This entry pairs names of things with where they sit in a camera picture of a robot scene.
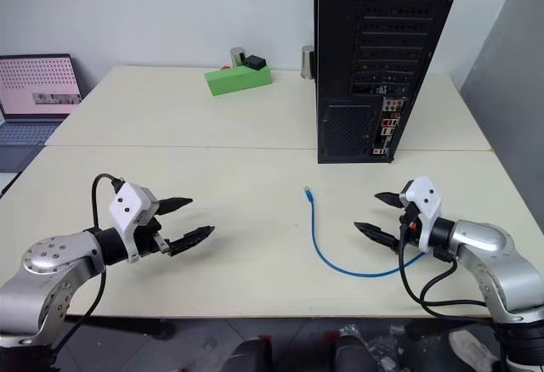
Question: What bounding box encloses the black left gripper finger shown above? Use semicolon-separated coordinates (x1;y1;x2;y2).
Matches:
167;225;216;257
155;196;195;216

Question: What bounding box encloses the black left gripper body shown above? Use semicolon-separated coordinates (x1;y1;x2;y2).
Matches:
134;216;171;258

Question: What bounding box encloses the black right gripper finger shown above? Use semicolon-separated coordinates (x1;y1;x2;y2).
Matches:
353;221;403;254
373;191;403;211

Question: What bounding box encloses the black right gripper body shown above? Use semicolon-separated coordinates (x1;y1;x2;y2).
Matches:
397;180;422;249

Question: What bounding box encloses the black computer tower case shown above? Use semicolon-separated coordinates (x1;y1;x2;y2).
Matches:
313;0;468;165

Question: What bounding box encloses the green rectangular box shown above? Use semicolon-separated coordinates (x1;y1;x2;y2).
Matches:
203;65;274;98

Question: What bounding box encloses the white shoe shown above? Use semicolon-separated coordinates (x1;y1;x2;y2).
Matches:
448;330;501;372

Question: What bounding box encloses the silver metal cylinder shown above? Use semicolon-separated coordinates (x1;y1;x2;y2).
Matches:
300;45;316;81
229;46;247;69

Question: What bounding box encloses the small black box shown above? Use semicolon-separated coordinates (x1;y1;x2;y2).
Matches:
243;54;268;71

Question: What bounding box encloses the open laptop with pink screen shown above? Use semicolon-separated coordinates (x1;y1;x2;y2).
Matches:
0;53;85;174

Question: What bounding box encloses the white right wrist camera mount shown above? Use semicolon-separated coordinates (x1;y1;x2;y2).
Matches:
405;176;444;252

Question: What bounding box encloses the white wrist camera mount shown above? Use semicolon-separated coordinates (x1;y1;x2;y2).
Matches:
108;183;160;264
405;176;444;252

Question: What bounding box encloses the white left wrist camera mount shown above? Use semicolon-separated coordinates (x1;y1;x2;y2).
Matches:
108;183;160;264

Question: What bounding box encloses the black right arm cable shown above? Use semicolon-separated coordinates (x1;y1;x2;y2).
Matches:
397;214;494;320

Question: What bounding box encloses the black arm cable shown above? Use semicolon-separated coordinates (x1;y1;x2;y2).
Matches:
397;214;494;320
50;172;125;352

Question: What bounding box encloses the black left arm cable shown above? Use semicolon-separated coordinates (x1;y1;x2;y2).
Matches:
50;172;125;352

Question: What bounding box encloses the blue ethernet cable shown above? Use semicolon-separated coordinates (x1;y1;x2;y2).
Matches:
303;185;425;279

